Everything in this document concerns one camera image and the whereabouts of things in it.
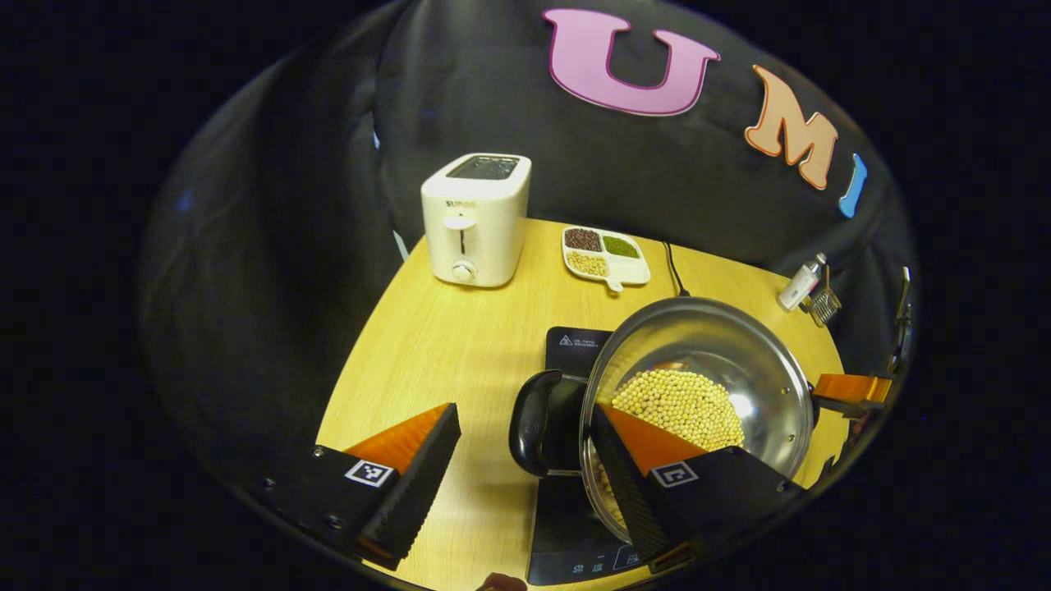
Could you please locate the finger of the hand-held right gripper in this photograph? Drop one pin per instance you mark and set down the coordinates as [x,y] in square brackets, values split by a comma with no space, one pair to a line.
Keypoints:
[854,388]

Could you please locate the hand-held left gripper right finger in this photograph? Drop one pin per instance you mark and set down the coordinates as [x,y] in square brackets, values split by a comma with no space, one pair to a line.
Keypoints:
[628,492]

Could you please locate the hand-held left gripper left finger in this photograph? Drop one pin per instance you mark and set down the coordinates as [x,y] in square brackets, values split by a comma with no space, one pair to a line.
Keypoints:
[419,484]

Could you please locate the black induction cooktop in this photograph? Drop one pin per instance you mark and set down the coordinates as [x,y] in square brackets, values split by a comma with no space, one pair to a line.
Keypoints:
[566,525]

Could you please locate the pile of soybeans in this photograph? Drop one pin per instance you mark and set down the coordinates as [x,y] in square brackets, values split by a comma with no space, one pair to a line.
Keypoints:
[681,406]

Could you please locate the stainless steel pot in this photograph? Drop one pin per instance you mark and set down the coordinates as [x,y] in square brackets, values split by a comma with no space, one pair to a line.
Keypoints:
[706,336]

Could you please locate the clear bottle with red label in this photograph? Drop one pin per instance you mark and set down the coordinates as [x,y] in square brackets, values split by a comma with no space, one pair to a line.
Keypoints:
[798,286]

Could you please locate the white divided bean dish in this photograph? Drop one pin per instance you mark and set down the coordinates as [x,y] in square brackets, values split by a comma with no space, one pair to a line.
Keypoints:
[608,258]

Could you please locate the white toaster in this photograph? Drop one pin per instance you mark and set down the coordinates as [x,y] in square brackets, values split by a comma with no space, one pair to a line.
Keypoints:
[476,222]

